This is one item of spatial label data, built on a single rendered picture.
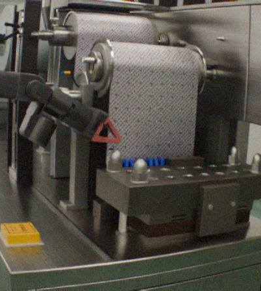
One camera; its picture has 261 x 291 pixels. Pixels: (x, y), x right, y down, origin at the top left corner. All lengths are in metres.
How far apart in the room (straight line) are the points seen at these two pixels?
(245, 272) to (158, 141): 0.39
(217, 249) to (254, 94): 0.39
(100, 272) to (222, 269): 0.30
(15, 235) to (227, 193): 0.46
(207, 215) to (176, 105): 0.30
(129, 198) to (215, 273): 0.27
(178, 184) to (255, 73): 0.36
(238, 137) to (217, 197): 0.49
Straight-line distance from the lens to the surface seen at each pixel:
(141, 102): 1.14
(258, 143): 4.66
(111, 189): 1.02
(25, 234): 0.97
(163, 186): 0.98
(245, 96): 1.21
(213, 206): 1.04
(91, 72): 1.16
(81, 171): 1.20
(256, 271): 1.15
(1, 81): 0.99
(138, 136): 1.15
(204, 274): 1.04
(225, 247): 1.05
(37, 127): 1.04
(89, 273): 0.90
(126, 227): 1.05
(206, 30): 1.36
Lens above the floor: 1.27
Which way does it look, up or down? 10 degrees down
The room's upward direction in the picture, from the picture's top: 3 degrees clockwise
